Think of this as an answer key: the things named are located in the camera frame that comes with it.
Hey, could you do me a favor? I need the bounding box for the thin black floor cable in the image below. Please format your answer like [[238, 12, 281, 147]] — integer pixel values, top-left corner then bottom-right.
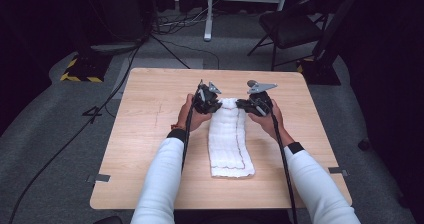
[[149, 33, 221, 71]]

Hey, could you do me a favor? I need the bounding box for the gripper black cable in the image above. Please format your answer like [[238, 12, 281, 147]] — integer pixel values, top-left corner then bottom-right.
[[269, 109, 299, 224], [180, 86, 197, 176]]

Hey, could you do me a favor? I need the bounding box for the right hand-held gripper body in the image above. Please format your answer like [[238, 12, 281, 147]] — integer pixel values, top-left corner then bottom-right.
[[246, 80, 279, 118]]

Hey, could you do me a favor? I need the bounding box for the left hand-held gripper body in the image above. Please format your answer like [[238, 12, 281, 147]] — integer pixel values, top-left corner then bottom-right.
[[192, 79, 223, 115]]

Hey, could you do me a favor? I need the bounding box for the long black floor cable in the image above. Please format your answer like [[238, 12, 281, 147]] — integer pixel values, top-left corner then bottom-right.
[[9, 45, 143, 224]]

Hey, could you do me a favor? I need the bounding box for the black caster wheel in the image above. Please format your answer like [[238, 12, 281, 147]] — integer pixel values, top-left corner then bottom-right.
[[357, 137, 372, 152]]

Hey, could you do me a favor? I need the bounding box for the person's right hand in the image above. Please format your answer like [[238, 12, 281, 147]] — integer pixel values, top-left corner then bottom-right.
[[247, 98, 286, 142]]

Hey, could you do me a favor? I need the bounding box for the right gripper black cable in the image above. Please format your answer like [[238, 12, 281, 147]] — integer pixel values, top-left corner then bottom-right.
[[269, 109, 299, 224]]

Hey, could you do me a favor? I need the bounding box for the bundle of floor cables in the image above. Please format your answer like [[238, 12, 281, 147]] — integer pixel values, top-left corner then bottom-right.
[[152, 6, 216, 36]]

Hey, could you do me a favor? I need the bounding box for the person's dark clothing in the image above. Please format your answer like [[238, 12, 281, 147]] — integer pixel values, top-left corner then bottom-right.
[[173, 209, 294, 224]]

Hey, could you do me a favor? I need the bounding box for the person's left hand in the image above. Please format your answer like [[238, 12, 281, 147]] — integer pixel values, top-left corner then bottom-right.
[[175, 93, 213, 133]]

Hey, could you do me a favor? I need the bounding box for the white towel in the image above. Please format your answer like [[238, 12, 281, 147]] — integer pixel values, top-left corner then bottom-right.
[[207, 97, 256, 179]]

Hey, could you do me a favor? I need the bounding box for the black folding chair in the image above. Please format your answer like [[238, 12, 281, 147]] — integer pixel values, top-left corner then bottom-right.
[[246, 0, 330, 72]]

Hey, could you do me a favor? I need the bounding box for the white metal stand frame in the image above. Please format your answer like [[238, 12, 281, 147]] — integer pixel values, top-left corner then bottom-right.
[[203, 0, 291, 43]]

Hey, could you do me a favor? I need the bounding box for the grey tape strip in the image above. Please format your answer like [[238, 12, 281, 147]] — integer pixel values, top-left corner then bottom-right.
[[327, 166, 350, 178], [86, 173, 112, 185]]

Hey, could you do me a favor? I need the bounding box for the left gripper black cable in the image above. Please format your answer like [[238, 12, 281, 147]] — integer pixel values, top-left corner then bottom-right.
[[180, 86, 197, 176]]

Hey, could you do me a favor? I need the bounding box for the black seat edge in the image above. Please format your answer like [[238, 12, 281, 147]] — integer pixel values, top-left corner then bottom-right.
[[92, 215, 124, 224]]

